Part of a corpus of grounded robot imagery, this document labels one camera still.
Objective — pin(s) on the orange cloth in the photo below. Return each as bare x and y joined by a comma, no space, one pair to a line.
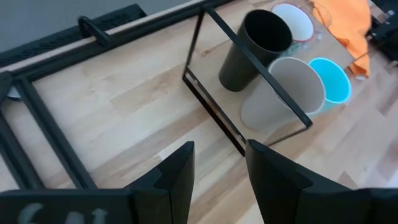
351,25

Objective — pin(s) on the teal mug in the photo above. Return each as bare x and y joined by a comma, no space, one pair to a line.
332,81

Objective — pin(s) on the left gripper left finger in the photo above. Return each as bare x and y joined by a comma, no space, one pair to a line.
93,208

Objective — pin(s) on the black floor vent grille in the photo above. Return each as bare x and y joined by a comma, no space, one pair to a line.
62,36

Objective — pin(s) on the white mug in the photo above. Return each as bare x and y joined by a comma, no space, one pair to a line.
295,21

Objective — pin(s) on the black cup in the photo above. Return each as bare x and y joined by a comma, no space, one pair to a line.
242,62

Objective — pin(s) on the beige cup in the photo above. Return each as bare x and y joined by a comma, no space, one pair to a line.
298,82

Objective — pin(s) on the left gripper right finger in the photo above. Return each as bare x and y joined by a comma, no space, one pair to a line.
295,202

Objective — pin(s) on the black frame clip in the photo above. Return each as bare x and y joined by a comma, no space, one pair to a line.
93,31

